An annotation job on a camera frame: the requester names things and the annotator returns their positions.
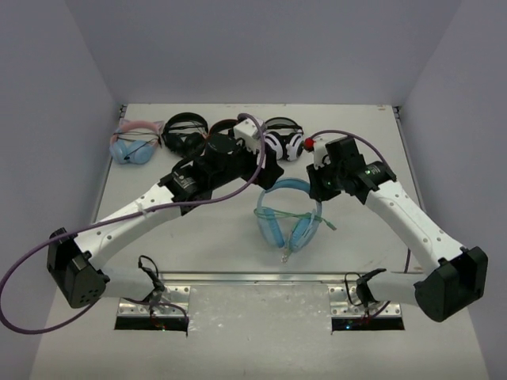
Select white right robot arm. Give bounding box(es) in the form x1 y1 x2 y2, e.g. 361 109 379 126
303 132 488 322

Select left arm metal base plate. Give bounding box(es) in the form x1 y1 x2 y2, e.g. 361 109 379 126
114 283 192 334

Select red black headphones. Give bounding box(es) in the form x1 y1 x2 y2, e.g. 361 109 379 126
209 119 238 135

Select black left base wire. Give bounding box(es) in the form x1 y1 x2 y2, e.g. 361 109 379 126
137 255 166 306

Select black base wire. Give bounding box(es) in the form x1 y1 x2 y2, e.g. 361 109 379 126
137 255 166 306
343 268 387 317

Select white black headphones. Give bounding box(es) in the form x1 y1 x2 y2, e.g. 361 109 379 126
265 116 304 162

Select aluminium table edge rail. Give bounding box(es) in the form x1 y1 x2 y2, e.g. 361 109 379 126
106 270 369 284

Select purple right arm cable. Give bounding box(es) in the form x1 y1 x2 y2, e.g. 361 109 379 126
312 129 413 274

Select pink blue cat-ear headphones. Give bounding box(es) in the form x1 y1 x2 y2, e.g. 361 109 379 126
109 118 164 165

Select red white right wrist camera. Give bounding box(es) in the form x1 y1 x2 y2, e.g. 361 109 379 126
303 136 330 169

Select light blue over-ear headphones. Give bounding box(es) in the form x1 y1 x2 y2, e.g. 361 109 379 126
253 178 325 261

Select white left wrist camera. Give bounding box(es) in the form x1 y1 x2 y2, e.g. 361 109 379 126
233 113 265 153

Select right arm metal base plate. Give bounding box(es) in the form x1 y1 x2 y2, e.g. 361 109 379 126
328 283 405 333

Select black right base wire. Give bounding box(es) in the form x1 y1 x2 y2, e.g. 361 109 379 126
343 268 387 317

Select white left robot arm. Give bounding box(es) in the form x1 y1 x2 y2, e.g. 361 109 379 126
47 135 284 309

